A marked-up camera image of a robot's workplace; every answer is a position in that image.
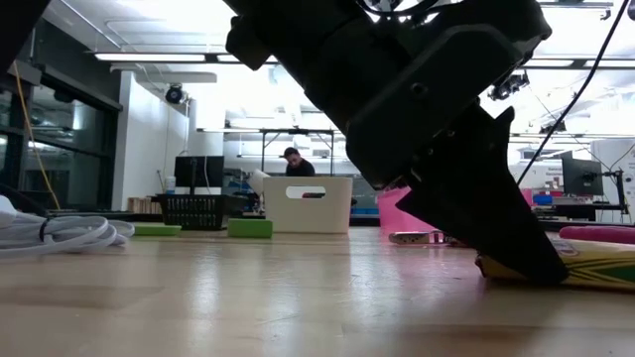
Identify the pink translucent plastic bin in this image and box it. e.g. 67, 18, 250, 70
375, 185, 535, 235

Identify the black ceiling camera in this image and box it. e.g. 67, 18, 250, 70
164, 83, 186, 105

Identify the black mesh basket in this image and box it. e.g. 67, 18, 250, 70
156, 193, 233, 232

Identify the white plastic bin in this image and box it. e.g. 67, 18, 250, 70
262, 176, 354, 235

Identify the black computer monitor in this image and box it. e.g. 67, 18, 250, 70
173, 155, 226, 196
561, 157, 605, 197

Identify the black background workstation frame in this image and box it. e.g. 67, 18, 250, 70
259, 127, 337, 178

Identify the white coiled cable with adapter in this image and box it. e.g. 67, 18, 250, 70
0, 194, 136, 260

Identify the person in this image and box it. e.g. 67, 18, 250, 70
283, 146, 318, 179

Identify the black ceiling-mounted device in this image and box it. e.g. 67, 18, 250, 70
488, 71, 531, 102

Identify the thin black cable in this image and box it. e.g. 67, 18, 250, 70
515, 0, 631, 187

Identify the green eraser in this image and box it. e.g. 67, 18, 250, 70
132, 222, 183, 237
227, 217, 274, 240

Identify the yellow hanging cord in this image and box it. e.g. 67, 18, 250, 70
12, 61, 62, 210

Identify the yellow green crayon box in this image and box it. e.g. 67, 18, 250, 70
474, 236, 635, 293

